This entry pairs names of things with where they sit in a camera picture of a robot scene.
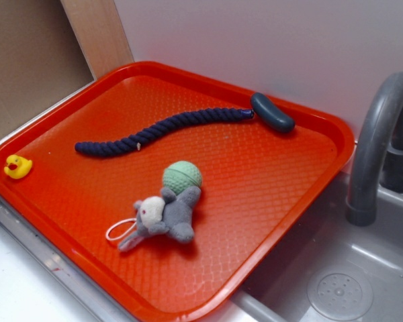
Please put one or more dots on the green textured ball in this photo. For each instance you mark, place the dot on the green textured ball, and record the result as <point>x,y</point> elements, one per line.
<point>181,175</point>

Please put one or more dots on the orange plastic tray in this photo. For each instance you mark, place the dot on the orange plastic tray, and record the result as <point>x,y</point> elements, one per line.
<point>256,184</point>

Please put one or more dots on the grey plush bunny toy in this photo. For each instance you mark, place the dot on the grey plush bunny toy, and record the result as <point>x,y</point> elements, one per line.
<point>168,214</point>

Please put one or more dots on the dark grey rubber cylinder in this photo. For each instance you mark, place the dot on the dark grey rubber cylinder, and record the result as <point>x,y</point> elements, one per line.
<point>271,114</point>

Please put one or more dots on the grey plastic sink basin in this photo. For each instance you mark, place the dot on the grey plastic sink basin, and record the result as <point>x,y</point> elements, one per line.
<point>326,269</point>

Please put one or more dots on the wooden board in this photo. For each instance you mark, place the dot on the wooden board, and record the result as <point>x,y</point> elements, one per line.
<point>100,34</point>

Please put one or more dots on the grey plastic faucet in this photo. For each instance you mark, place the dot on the grey plastic faucet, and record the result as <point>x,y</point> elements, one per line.
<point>378,157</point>

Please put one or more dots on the yellow rubber duck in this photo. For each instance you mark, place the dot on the yellow rubber duck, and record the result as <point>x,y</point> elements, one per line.
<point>17,167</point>

